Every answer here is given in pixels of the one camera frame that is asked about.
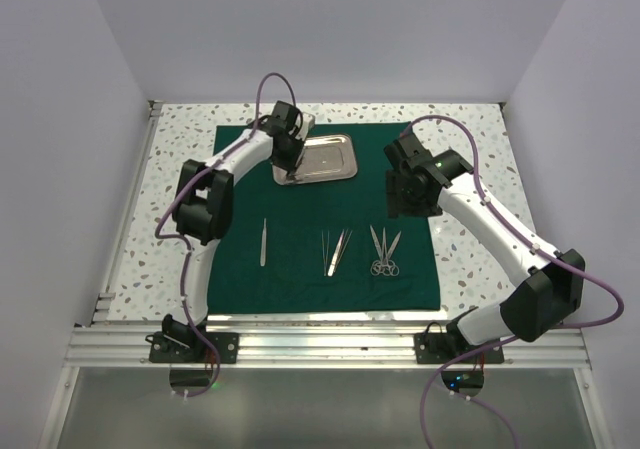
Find steel surgical scissors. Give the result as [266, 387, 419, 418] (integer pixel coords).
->
[370, 227, 385, 276]

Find steel hemostat forceps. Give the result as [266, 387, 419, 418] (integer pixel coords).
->
[370, 227, 398, 277]

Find dark green surgical cloth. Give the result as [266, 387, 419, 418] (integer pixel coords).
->
[208, 123, 441, 315]

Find steel tweezers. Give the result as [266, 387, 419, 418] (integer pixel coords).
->
[321, 230, 330, 277]
[336, 228, 353, 263]

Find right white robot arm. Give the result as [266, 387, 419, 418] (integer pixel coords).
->
[384, 135, 585, 362]

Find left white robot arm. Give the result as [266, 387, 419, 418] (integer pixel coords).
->
[156, 101, 315, 362]

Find stainless steel instrument tray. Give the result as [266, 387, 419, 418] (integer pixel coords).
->
[272, 134, 358, 186]

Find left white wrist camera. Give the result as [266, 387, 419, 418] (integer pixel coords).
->
[297, 112, 316, 141]

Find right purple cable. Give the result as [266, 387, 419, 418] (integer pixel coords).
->
[402, 115, 625, 449]

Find purple cable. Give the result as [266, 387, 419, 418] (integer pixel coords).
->
[154, 72, 299, 400]
[402, 115, 625, 449]

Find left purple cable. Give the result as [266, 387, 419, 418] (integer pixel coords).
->
[154, 72, 299, 400]

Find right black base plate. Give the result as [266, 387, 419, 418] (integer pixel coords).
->
[413, 332, 505, 365]

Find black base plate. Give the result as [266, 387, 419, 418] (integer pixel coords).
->
[413, 332, 505, 365]
[145, 332, 239, 364]

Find aluminium mounting rail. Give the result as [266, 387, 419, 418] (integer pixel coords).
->
[39, 312, 614, 448]

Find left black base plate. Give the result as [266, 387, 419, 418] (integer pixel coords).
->
[145, 332, 239, 364]

